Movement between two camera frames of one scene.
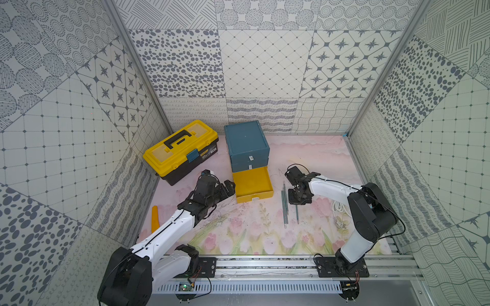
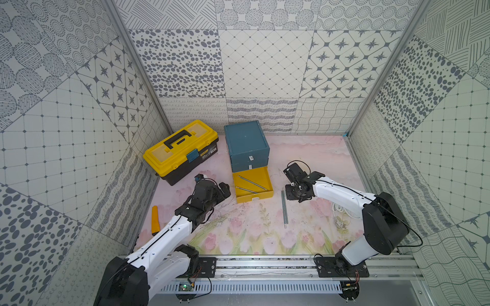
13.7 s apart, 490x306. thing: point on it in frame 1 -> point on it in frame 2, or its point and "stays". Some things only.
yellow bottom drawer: [252, 183] stays
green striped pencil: [284, 204] stays
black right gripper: [293, 201] stays
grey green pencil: [297, 214] -> [256, 184]
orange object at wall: [155, 218] stays
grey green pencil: [284, 201] -> [247, 190]
